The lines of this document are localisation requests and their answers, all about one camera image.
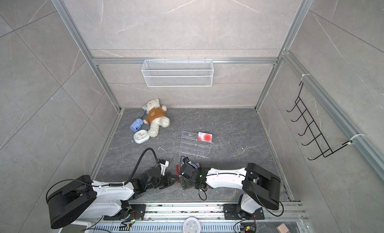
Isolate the red leather card holder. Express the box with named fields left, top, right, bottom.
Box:
left=176, top=163, right=202, bottom=183

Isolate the clear acrylic card stand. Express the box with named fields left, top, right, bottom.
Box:
left=179, top=131, right=213, bottom=158

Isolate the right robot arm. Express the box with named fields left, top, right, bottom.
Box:
left=177, top=162, right=283, bottom=218

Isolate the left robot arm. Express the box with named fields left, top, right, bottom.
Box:
left=46, top=167, right=179, bottom=229

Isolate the light blue alarm clock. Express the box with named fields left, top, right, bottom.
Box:
left=134, top=130, right=150, bottom=144

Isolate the white round clock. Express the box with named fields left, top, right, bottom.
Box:
left=183, top=217, right=202, bottom=233

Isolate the blue small bottle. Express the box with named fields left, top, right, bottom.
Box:
left=130, top=118, right=144, bottom=133

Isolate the white teddy bear orange shirt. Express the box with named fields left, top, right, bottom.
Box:
left=143, top=98, right=170, bottom=138

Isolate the pink block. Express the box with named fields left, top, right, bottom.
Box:
left=276, top=224, right=291, bottom=233

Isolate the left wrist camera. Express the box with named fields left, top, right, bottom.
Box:
left=158, top=159, right=169, bottom=176

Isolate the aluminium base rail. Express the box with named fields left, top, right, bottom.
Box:
left=56, top=202, right=310, bottom=233

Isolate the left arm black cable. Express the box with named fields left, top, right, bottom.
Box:
left=45, top=147, right=160, bottom=204

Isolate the white wire mesh basket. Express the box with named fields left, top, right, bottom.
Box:
left=142, top=59, right=214, bottom=87

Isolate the black wire hook rack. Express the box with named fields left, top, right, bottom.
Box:
left=286, top=81, right=353, bottom=161

